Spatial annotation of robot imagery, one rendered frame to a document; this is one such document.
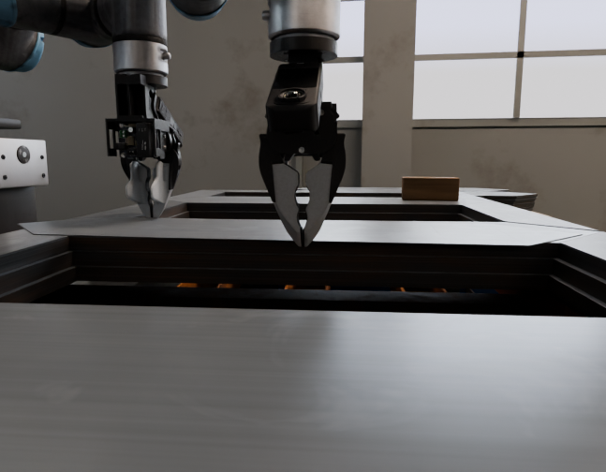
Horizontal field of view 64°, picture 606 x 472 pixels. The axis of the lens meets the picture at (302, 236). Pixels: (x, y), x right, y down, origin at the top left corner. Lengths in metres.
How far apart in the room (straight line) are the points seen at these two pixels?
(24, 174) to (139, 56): 0.42
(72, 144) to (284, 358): 3.71
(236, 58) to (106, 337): 3.22
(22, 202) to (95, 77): 2.76
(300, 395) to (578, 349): 0.14
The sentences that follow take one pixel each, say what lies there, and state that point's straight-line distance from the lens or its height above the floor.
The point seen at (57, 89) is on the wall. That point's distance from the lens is 3.98.
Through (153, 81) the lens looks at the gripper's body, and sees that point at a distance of 0.75.
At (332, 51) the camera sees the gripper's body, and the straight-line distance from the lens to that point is 0.53.
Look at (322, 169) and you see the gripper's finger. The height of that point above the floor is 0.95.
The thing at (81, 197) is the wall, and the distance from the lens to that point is 3.89.
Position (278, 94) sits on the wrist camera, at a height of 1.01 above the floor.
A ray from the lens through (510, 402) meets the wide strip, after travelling 0.21.
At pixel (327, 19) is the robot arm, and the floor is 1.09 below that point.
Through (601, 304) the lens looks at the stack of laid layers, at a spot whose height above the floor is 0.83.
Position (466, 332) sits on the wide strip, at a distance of 0.27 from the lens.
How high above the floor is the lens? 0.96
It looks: 9 degrees down
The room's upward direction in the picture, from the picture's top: straight up
